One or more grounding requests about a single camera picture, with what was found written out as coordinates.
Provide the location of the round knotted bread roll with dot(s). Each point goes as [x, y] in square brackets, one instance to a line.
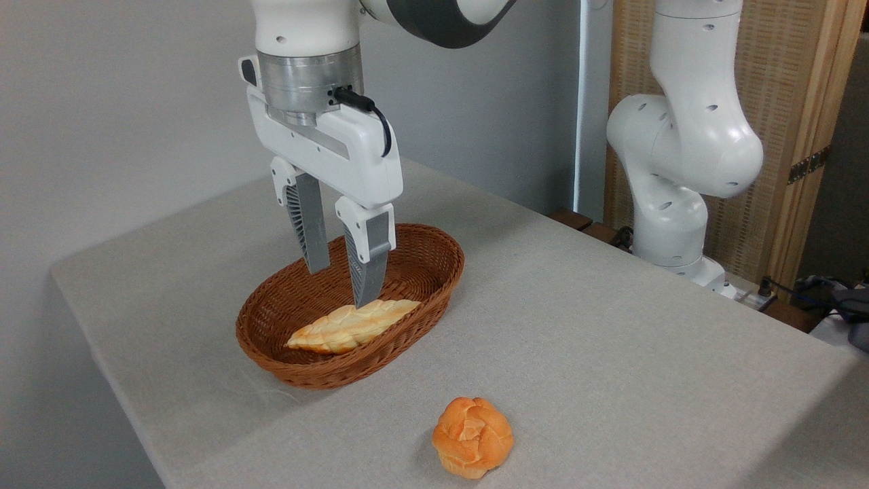
[473, 438]

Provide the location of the dark grey bag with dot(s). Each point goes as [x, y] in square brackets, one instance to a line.
[857, 316]

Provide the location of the metal screen hinge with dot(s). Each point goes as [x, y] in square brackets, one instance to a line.
[808, 165]

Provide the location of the long braided bread loaf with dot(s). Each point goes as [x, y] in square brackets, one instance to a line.
[346, 326]

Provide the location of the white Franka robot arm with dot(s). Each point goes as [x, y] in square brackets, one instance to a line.
[686, 142]

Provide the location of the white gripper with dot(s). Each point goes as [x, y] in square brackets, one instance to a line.
[353, 159]

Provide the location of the wooden rattan folding screen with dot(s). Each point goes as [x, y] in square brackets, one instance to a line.
[781, 75]

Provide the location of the brown wicker oval basket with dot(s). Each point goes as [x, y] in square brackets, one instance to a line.
[292, 305]

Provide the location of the grey tablecloth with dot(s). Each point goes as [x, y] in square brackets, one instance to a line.
[611, 353]

